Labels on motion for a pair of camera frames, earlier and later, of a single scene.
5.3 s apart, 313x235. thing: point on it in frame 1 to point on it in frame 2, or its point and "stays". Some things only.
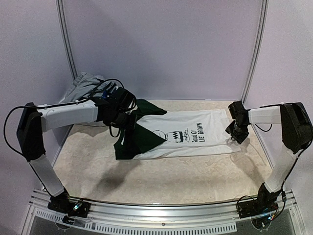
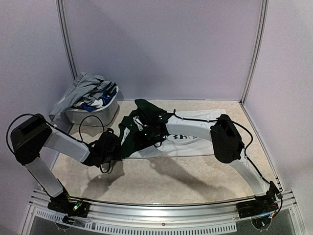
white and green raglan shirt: [154, 133] stays
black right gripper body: [237, 133] to [143, 128]
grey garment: [83, 85] stays
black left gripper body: [120, 121] to [109, 156]
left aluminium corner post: [62, 18] stays
